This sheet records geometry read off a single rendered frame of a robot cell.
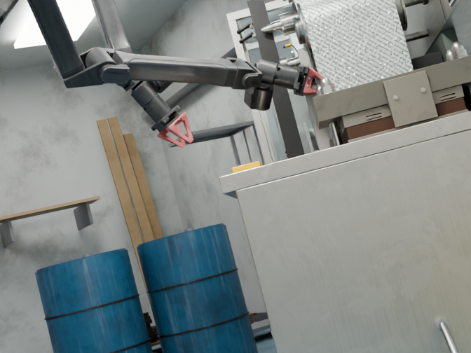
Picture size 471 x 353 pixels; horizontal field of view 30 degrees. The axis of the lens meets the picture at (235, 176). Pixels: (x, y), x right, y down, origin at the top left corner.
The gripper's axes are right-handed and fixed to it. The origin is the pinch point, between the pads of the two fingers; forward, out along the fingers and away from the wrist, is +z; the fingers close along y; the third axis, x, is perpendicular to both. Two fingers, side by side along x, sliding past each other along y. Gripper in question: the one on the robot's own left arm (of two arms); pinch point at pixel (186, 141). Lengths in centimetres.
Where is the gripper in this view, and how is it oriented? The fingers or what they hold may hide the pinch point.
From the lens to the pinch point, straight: 238.1
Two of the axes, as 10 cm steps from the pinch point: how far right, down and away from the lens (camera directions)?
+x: -6.5, 6.4, -4.1
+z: 6.5, 7.4, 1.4
